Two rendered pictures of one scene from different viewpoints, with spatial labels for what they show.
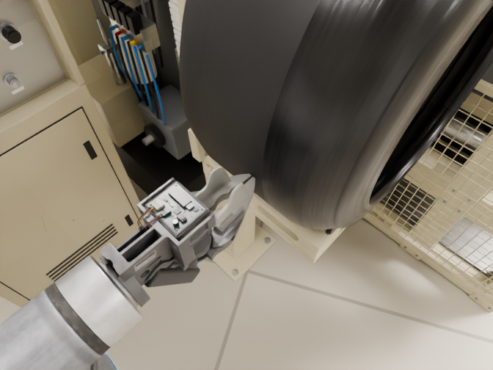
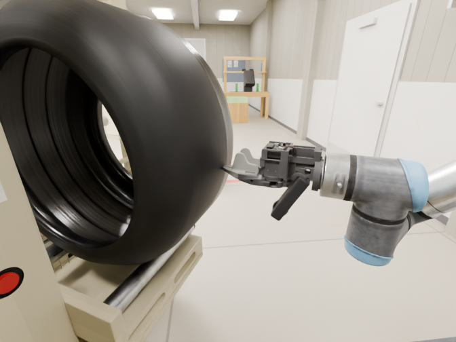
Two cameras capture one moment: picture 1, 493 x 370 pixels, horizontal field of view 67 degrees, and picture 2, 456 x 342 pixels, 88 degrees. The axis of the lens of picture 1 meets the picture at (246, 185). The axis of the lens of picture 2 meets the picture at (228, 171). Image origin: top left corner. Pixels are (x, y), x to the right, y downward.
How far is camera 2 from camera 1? 70 cm
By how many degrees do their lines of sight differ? 84
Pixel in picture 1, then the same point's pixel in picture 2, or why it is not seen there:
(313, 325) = not seen: outside the picture
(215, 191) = (243, 169)
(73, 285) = (343, 156)
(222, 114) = (213, 138)
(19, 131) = not seen: outside the picture
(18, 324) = (376, 161)
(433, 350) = (188, 290)
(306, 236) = (195, 242)
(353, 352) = (202, 331)
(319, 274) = not seen: outside the picture
